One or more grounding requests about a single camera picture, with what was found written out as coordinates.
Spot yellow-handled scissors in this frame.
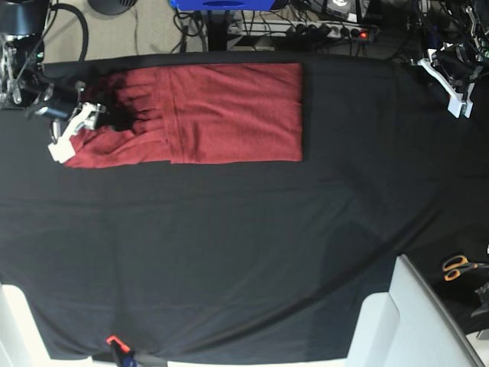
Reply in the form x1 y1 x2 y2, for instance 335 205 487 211
442 255 488 282

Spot white foam block right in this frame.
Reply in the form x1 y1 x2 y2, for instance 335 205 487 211
345 255 484 367

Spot black crumpled bag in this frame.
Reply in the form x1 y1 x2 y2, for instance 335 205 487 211
471 283 489 317

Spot white foam block left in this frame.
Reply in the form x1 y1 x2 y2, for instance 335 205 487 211
1 284 93 366

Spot black table stand column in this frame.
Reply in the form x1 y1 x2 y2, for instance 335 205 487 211
202 10 234 52

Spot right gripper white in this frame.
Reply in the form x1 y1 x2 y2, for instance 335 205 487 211
48 102 122 163

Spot white foam block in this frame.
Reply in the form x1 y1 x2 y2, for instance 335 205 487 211
345 255 484 367
1 284 93 366

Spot white power strip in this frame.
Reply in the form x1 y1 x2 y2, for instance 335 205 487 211
291 21 380 42

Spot blue plastic box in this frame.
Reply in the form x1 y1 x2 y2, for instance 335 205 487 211
169 0 275 11

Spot orange blue clamp bottom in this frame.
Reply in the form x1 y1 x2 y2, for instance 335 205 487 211
106 335 139 367

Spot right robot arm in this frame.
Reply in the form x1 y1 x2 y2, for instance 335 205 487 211
1 1 115 164

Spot black table cloth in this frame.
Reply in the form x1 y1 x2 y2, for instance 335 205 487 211
1 54 488 364

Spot red long-sleeve T-shirt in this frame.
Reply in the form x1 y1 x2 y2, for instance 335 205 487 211
67 63 303 169

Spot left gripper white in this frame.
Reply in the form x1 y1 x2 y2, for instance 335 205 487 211
415 45 474 118

